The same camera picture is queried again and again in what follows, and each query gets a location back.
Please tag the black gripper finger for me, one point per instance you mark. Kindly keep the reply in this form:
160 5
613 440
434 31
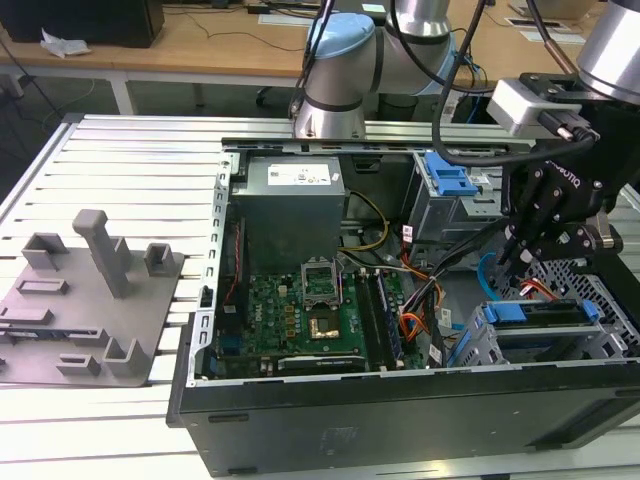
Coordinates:
530 210
575 240

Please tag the hard disk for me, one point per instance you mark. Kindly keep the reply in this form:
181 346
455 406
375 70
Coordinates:
540 312

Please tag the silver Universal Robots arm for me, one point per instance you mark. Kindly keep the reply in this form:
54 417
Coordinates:
340 75

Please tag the perforated metal disk bay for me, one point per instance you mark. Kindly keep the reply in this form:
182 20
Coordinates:
575 280

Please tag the RAM stick in slot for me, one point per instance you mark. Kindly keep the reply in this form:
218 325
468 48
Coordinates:
392 325

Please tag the black RAM slot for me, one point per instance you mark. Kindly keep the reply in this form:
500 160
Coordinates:
370 325

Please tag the blue plastic drive latch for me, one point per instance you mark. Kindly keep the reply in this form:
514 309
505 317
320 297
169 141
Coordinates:
450 180

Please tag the grey metal drive cage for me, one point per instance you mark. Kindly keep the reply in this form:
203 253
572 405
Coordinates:
435 215

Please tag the white paper sheet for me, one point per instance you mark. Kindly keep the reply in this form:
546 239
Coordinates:
530 36
280 20

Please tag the white card with black border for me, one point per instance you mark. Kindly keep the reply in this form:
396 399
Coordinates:
515 21

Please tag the CPU socket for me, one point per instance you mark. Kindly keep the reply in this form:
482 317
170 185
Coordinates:
325 327

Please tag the grey power supply unit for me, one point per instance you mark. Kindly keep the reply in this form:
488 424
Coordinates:
290 220

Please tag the green sticky note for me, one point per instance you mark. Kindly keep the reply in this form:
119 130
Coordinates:
373 9

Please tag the black graphics card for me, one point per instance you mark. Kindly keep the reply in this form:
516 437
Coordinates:
320 364

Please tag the black open PC case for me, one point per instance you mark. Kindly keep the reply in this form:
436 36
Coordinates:
375 430

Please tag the green motherboard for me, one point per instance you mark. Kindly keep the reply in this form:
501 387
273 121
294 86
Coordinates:
280 320

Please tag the wooden desk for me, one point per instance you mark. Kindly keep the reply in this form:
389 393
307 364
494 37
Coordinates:
200 55

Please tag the grey parts rack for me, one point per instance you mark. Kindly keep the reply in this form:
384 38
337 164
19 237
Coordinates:
75 310

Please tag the black box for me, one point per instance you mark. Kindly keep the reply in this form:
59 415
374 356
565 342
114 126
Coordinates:
75 20

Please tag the crumpled white paper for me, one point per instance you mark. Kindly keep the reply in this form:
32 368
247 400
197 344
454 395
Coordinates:
62 46

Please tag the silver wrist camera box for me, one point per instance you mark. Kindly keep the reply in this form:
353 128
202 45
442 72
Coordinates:
515 107

